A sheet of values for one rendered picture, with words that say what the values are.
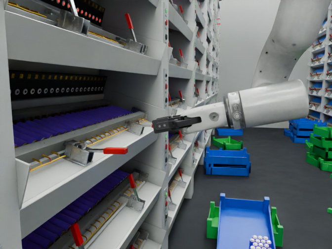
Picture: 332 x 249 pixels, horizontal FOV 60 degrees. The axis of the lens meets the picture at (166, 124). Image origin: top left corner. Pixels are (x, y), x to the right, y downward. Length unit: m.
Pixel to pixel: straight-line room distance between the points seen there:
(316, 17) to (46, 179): 0.53
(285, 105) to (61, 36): 0.44
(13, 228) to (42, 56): 0.19
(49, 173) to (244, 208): 1.04
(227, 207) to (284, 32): 0.90
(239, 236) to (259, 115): 0.70
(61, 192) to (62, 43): 0.19
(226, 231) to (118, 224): 0.65
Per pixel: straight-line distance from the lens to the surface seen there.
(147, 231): 0.99
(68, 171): 0.43
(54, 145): 0.45
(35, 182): 0.39
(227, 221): 1.29
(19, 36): 0.34
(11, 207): 0.33
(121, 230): 0.67
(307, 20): 0.62
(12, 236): 0.34
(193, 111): 0.62
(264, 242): 1.15
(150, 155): 0.90
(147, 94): 0.88
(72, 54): 0.42
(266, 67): 0.73
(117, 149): 0.43
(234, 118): 0.63
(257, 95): 0.63
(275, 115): 0.64
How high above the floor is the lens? 0.64
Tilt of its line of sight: 8 degrees down
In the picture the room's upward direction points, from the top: straight up
